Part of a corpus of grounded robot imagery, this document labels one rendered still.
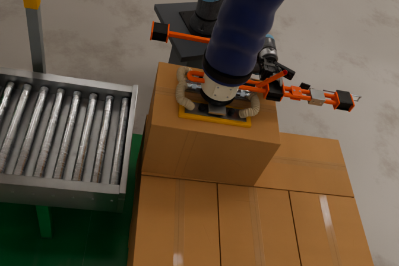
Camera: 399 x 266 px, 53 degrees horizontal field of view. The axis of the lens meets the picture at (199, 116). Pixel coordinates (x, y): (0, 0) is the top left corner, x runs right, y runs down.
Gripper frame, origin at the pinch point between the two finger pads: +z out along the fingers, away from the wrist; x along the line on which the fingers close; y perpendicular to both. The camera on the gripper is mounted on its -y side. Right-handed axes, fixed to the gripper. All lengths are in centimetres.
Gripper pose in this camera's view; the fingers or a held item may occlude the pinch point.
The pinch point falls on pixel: (278, 90)
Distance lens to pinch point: 191.6
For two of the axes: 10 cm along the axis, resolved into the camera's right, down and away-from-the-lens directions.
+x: 2.2, -6.3, -7.4
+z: 0.1, 7.6, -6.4
